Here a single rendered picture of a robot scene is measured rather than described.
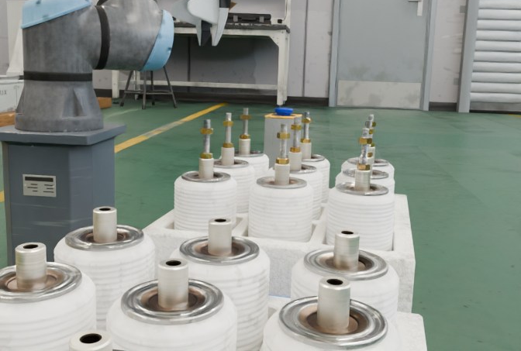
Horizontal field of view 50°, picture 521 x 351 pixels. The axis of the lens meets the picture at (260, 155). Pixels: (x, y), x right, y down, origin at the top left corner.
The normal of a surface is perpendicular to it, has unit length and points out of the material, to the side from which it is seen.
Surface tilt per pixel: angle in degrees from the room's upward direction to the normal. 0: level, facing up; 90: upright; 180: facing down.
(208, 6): 85
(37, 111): 73
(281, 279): 90
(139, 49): 109
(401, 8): 90
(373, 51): 90
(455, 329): 0
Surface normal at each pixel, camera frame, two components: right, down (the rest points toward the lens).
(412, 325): 0.04, -0.99
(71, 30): 0.56, 0.12
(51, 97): 0.16, -0.14
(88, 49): 0.48, 0.51
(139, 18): 0.49, -0.30
